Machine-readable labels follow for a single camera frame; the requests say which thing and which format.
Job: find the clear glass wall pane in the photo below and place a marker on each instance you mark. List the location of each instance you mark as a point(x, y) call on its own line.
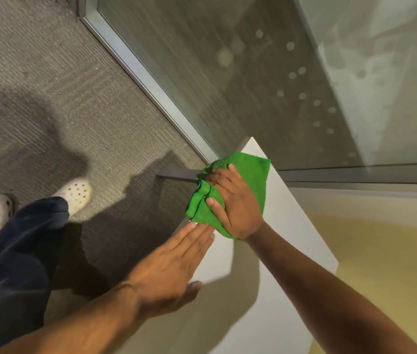
point(267, 69)

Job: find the person's left hand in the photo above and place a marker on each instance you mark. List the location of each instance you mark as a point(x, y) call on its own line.
point(160, 280)

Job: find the grey metal table bar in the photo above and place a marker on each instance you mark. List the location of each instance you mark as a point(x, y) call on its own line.
point(179, 175)

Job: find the person's right thumb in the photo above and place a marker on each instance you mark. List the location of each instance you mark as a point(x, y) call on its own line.
point(216, 211)

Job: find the green microfibre cloth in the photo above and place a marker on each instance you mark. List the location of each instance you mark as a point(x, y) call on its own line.
point(254, 173)

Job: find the person's left thumb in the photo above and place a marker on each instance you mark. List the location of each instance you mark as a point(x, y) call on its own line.
point(190, 293)

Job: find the person's right forearm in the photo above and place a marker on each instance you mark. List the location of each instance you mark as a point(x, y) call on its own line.
point(322, 302)

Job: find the person's left forearm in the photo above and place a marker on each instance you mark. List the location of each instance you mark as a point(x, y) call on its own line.
point(83, 324)

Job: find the silver metal glass wall frame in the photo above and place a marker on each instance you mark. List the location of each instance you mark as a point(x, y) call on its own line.
point(145, 77)

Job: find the person's right hand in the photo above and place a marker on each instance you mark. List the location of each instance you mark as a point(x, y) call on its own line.
point(239, 206)

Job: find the person's dark blue trousers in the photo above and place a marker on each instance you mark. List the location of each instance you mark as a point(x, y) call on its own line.
point(13, 272)

